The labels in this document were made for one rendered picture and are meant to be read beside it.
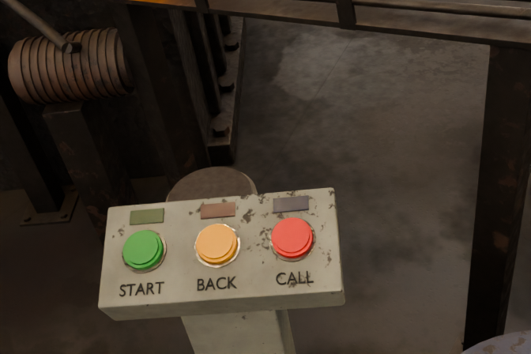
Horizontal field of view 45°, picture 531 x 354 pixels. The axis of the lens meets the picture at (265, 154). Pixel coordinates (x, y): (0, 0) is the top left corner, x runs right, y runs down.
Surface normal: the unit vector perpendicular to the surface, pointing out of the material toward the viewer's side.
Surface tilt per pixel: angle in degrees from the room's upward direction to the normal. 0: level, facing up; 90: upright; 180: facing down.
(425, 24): 6
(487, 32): 6
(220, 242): 20
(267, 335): 90
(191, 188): 0
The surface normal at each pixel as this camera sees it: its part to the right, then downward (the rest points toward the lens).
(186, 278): -0.15, -0.49
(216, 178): -0.14, -0.76
